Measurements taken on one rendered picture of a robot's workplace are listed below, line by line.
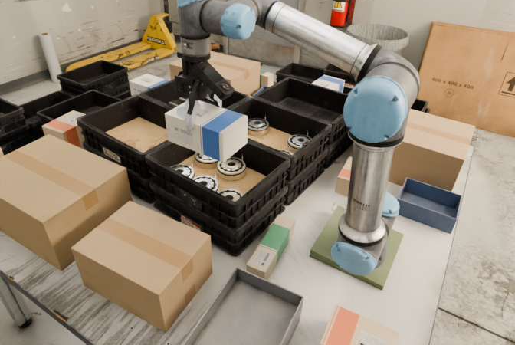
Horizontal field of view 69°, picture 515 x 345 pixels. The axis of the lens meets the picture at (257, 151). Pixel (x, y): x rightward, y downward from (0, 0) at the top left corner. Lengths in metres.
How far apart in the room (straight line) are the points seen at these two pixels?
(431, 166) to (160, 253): 1.03
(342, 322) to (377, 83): 0.60
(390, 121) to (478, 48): 3.13
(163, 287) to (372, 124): 0.61
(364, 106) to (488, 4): 3.25
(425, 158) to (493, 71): 2.40
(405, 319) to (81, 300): 0.90
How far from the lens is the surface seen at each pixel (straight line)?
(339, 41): 0.91
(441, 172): 1.56
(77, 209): 1.24
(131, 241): 1.10
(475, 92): 3.89
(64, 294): 1.26
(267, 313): 1.06
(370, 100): 0.75
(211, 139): 1.00
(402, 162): 1.57
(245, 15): 0.88
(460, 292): 2.31
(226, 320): 1.05
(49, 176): 1.36
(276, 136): 1.56
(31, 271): 1.36
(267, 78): 2.17
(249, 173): 1.35
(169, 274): 1.01
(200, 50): 0.97
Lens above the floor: 1.64
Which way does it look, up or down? 34 degrees down
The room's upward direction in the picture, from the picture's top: 2 degrees clockwise
